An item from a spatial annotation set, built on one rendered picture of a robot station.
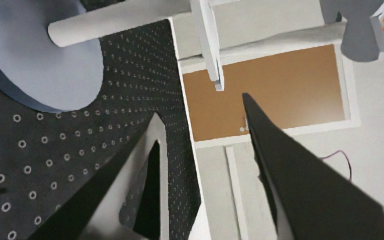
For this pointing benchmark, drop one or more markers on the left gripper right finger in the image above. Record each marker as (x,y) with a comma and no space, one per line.
(314,200)

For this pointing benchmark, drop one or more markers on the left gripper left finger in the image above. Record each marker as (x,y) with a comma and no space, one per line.
(92,213)

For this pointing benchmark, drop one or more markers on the black perforated plate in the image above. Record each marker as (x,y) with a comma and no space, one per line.
(46,157)

